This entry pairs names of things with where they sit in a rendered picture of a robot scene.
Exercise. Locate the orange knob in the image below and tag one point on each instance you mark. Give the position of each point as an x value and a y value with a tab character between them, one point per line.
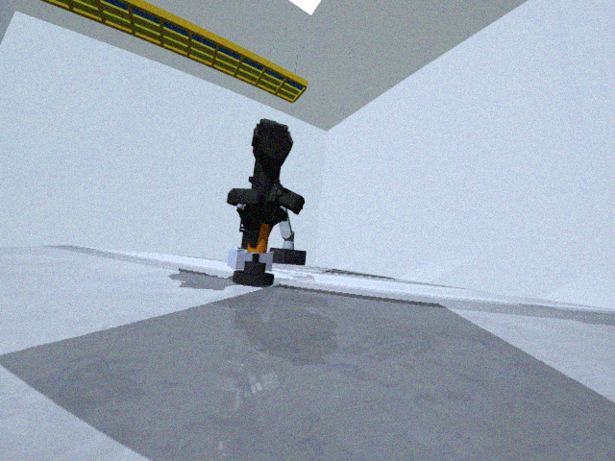
261	246

